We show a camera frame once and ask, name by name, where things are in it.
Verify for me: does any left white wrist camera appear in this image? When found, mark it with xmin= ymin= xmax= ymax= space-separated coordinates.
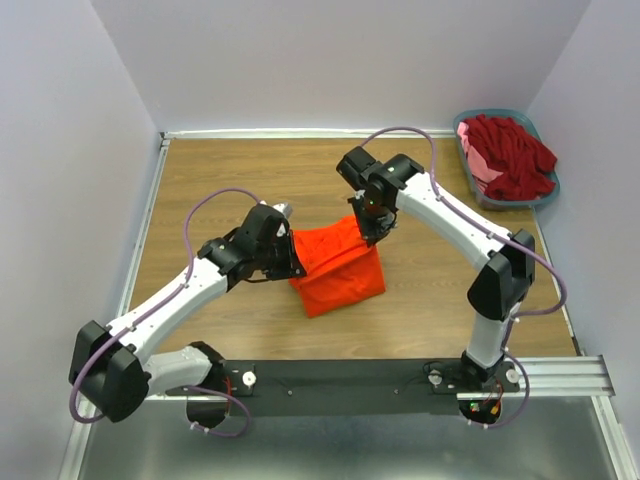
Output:
xmin=272 ymin=202 xmax=293 ymax=220

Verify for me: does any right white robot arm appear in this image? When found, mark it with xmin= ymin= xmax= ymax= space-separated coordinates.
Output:
xmin=336 ymin=147 xmax=535 ymax=393

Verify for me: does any orange t-shirt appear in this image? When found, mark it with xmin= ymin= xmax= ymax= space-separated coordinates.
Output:
xmin=289 ymin=215 xmax=386 ymax=318

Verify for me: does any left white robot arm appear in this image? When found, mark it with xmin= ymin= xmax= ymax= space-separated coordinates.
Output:
xmin=69 ymin=203 xmax=306 ymax=423

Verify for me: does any grey-blue plastic basket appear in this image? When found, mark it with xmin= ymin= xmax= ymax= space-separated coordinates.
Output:
xmin=453 ymin=109 xmax=560 ymax=210

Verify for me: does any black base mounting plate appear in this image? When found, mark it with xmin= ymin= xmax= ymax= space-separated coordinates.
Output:
xmin=164 ymin=357 xmax=521 ymax=419

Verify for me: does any pink t-shirt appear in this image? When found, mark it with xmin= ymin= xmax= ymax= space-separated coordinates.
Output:
xmin=456 ymin=122 xmax=502 ymax=193

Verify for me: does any dark red t-shirt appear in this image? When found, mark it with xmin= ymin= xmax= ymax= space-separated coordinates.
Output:
xmin=462 ymin=114 xmax=557 ymax=202

